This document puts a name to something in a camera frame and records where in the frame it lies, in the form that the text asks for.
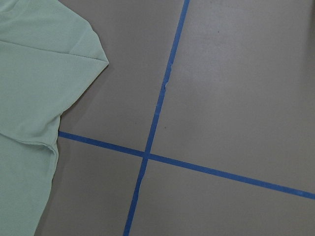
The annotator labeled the sage green long-sleeve shirt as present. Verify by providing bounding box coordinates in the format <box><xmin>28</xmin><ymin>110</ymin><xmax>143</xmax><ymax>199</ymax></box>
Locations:
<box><xmin>0</xmin><ymin>0</ymin><xmax>109</xmax><ymax>236</ymax></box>

